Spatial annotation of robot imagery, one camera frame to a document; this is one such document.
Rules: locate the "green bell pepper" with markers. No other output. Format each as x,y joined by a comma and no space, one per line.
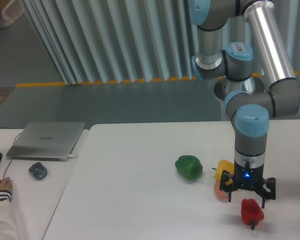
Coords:
189,167

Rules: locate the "person's hand on mouse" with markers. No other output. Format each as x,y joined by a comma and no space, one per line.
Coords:
6,185

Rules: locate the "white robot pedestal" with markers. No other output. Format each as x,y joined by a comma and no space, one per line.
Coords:
224,86

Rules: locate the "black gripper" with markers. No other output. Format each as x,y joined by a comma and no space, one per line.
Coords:
250,179

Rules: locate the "yellow bell pepper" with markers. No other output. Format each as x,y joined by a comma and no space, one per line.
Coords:
223,165

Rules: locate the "silver closed laptop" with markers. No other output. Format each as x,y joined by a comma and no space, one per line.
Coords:
49,141

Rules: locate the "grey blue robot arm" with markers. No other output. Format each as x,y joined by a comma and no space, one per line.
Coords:
249,113

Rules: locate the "red bell pepper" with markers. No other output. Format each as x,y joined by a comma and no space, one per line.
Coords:
251,213

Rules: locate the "white striped sleeve forearm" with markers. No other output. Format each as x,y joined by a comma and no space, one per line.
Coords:
8,223

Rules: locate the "brown egg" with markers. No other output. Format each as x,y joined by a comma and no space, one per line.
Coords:
220,194

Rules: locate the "white folding partition screen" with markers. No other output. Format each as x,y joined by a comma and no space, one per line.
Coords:
116,40

